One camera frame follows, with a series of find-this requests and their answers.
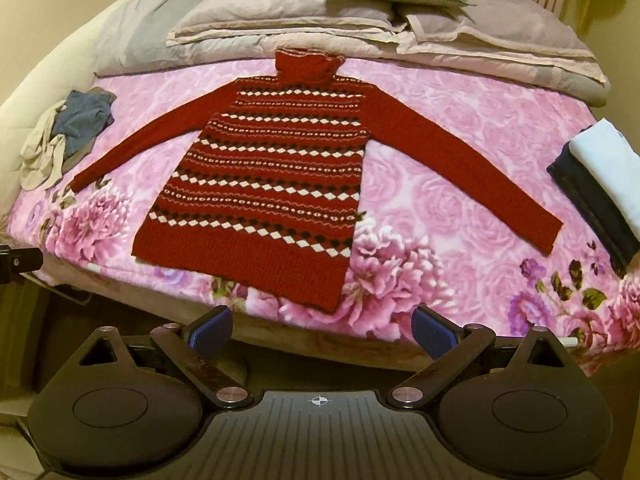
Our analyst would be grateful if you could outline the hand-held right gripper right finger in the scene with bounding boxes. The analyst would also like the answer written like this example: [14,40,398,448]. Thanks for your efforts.
[392,305,571,407]

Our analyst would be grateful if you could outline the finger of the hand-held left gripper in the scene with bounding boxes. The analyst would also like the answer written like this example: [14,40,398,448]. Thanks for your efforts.
[0,246,44,286]

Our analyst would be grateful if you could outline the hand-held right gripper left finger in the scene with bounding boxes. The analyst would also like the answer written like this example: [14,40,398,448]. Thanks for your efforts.
[80,306,248,408]

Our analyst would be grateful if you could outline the red knitted sweater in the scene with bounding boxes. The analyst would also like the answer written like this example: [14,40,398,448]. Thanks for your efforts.
[70,46,565,317]

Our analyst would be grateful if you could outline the stack of folded dark clothes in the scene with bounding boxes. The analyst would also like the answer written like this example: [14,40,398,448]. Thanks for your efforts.
[546,142,640,273]

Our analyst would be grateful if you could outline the crumpled white garment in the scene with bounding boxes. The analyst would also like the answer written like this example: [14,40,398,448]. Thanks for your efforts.
[20,100,68,191]

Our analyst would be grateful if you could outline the blue denim garment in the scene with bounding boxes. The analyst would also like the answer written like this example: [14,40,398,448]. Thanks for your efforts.
[50,90,117,158]

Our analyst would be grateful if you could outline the pink floral blanket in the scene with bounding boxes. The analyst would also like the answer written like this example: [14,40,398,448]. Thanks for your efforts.
[0,55,640,376]

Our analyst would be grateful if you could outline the white padded headboard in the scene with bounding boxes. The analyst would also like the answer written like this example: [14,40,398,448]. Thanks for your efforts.
[0,0,151,211]

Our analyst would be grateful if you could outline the folded white garment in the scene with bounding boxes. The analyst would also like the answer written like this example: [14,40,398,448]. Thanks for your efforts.
[570,117,640,241]

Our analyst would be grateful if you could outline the grey duvet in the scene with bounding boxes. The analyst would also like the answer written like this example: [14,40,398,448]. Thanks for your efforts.
[92,0,326,78]

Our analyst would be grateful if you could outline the folded pink quilt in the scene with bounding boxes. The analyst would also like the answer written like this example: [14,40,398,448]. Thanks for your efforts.
[165,0,611,106]

